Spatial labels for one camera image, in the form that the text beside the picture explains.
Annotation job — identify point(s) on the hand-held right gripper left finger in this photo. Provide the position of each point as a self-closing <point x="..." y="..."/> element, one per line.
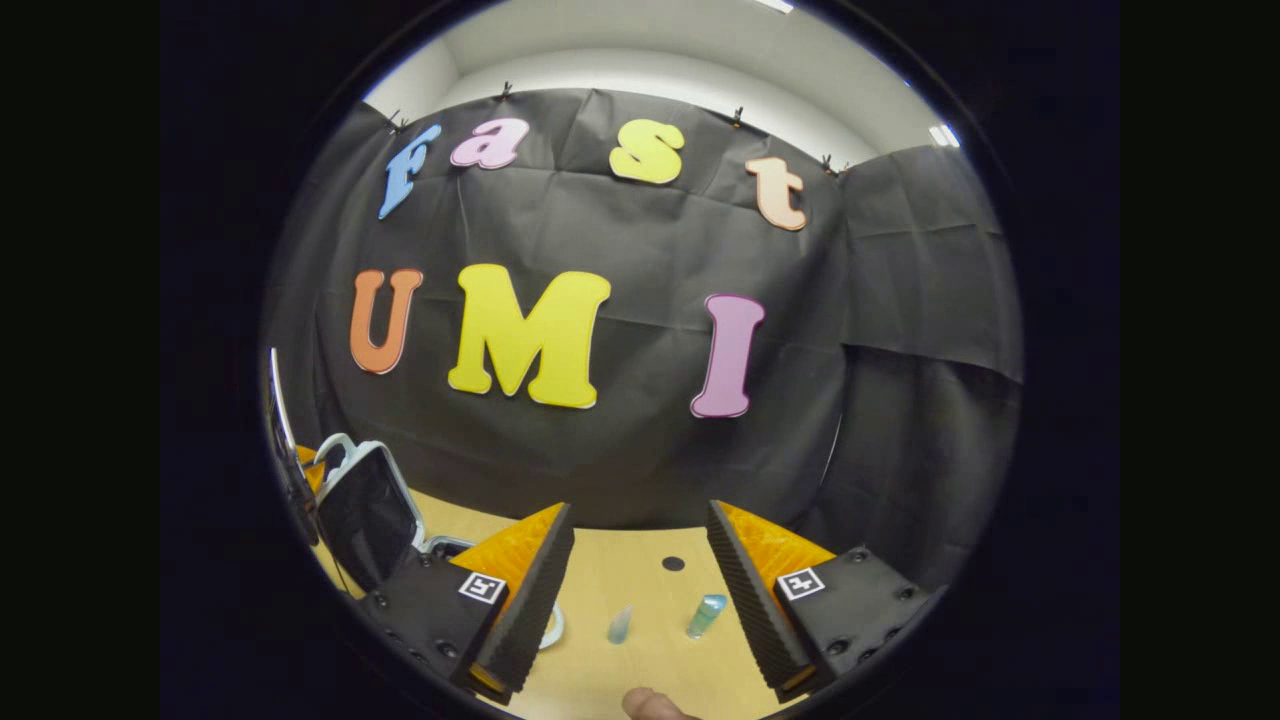
<point x="535" y="610"/>

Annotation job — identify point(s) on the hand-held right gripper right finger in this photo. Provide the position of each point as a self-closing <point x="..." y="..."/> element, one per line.
<point x="755" y="600"/>

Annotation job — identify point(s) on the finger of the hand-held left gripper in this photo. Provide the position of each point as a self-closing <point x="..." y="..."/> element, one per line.
<point x="312" y="470"/>

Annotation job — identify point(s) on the blue teal cosmetic tube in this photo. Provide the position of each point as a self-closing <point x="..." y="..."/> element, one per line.
<point x="706" y="616"/>

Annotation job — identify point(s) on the light blue suitcase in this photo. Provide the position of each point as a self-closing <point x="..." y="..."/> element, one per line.
<point x="370" y="510"/>

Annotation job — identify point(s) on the pale clear cosmetic tube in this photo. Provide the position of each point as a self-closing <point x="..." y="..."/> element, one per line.
<point x="620" y="626"/>

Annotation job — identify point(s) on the black backdrop cloth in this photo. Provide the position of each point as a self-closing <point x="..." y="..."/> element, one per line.
<point x="640" y="470"/>

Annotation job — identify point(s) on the ceiling light panel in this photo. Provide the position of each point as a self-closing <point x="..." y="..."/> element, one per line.
<point x="775" y="5"/>
<point x="943" y="135"/>

